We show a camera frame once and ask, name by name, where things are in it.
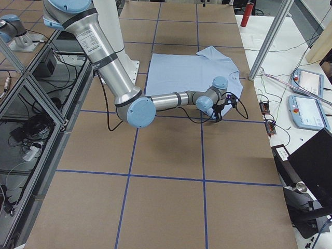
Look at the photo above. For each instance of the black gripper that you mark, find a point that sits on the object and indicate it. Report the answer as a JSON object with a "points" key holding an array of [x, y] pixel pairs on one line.
{"points": [[218, 108]]}

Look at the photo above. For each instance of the light blue t-shirt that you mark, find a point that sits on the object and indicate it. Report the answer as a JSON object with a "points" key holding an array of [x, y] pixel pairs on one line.
{"points": [[203, 80]]}

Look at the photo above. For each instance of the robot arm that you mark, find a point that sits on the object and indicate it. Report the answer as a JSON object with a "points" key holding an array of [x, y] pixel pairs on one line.
{"points": [[132, 106]]}

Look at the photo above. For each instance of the small grey robot arm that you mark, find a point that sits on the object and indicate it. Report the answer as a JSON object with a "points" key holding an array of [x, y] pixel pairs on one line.
{"points": [[15, 34]]}

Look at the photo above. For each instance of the lower teach pendant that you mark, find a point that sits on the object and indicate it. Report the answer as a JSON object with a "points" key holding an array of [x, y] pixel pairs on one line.
{"points": [[307, 113]]}

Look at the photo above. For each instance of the teach pendant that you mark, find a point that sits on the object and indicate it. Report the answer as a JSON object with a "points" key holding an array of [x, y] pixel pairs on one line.
{"points": [[307, 113], [307, 80]]}

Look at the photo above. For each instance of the upper teach pendant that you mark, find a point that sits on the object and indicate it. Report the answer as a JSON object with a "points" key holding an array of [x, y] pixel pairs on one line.
{"points": [[307, 80]]}

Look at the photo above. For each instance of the red cylinder bottle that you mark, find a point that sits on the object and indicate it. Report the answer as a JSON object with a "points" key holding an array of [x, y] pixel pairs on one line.
{"points": [[247, 12]]}

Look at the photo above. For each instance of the black box under rack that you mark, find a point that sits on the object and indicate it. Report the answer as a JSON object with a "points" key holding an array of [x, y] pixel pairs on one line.
{"points": [[46, 66]]}

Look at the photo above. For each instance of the white power strip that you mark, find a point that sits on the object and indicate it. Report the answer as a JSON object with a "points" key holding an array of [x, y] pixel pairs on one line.
{"points": [[31, 153]]}

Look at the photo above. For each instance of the electronics board with wires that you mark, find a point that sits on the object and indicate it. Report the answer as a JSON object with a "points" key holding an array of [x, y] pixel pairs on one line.
{"points": [[269, 120]]}

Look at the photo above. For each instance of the aluminium frame post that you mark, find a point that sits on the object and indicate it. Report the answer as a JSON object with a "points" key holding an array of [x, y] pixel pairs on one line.
{"points": [[271, 35]]}

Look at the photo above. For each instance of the aluminium frame rack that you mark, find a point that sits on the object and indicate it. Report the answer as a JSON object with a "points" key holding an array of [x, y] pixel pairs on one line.
{"points": [[37, 111]]}

